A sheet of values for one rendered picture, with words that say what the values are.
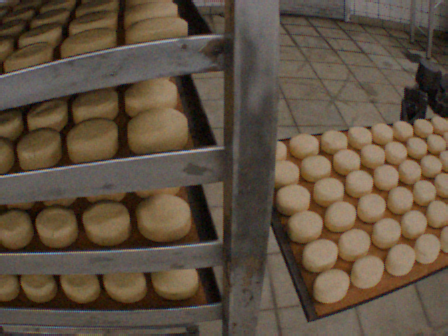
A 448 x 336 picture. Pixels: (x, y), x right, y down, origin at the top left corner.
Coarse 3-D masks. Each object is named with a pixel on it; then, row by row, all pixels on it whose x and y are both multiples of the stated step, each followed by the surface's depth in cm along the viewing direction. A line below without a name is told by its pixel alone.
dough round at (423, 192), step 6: (414, 186) 74; (420, 186) 73; (426, 186) 73; (432, 186) 73; (414, 192) 73; (420, 192) 72; (426, 192) 72; (432, 192) 72; (414, 198) 73; (420, 198) 72; (426, 198) 71; (432, 198) 71; (420, 204) 72; (426, 204) 72
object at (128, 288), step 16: (144, 272) 55; (160, 272) 53; (176, 272) 53; (192, 272) 53; (0, 288) 47; (16, 288) 49; (32, 288) 48; (48, 288) 49; (64, 288) 49; (80, 288) 49; (96, 288) 50; (112, 288) 50; (128, 288) 50; (144, 288) 51; (160, 288) 51; (176, 288) 51; (192, 288) 51; (0, 304) 47; (16, 304) 48; (32, 304) 48; (48, 304) 49; (64, 304) 49; (80, 304) 49; (96, 304) 50; (112, 304) 50; (128, 304) 50; (144, 304) 51; (160, 304) 51; (176, 304) 51; (192, 304) 51
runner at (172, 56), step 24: (120, 48) 32; (144, 48) 32; (168, 48) 33; (192, 48) 33; (216, 48) 33; (24, 72) 30; (48, 72) 31; (72, 72) 32; (96, 72) 32; (120, 72) 33; (144, 72) 33; (168, 72) 34; (192, 72) 34; (0, 96) 31; (24, 96) 32; (48, 96) 32
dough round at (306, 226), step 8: (296, 216) 71; (304, 216) 71; (312, 216) 71; (320, 216) 71; (288, 224) 70; (296, 224) 70; (304, 224) 70; (312, 224) 69; (320, 224) 69; (288, 232) 70; (296, 232) 69; (304, 232) 68; (312, 232) 68; (320, 232) 70; (296, 240) 69; (304, 240) 69; (312, 240) 69
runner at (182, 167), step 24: (48, 168) 36; (72, 168) 36; (96, 168) 37; (120, 168) 37; (144, 168) 38; (168, 168) 38; (192, 168) 38; (216, 168) 39; (0, 192) 36; (24, 192) 36; (48, 192) 37; (72, 192) 37; (96, 192) 38; (120, 192) 38
